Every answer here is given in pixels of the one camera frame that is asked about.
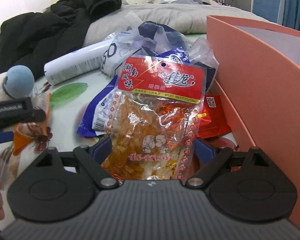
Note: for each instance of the blue chair back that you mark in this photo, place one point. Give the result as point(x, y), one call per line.
point(267, 9)

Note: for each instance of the white and blue plush bird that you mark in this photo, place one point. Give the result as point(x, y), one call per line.
point(16, 83)

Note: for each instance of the red snack packet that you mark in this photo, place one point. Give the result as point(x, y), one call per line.
point(212, 120)

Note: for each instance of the grey quilt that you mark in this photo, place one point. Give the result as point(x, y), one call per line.
point(184, 18)

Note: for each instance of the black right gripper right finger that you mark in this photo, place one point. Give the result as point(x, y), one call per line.
point(233, 170)

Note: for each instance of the blue white plastic bag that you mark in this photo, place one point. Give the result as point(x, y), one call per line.
point(149, 58)

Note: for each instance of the fruit print tablecloth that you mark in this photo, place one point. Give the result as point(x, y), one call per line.
point(64, 121)

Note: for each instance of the white cylindrical bottle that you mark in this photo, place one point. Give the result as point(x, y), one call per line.
point(80, 62)

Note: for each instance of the orange open cardboard box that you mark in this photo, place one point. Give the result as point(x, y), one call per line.
point(258, 80)

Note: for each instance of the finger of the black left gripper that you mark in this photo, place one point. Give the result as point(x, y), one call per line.
point(6, 136)

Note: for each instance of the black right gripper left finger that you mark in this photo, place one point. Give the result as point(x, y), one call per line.
point(85, 159)

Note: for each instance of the red label spicy strips bag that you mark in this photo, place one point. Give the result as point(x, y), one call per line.
point(152, 136)

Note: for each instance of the black clothes pile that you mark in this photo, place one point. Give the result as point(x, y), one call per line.
point(36, 38)

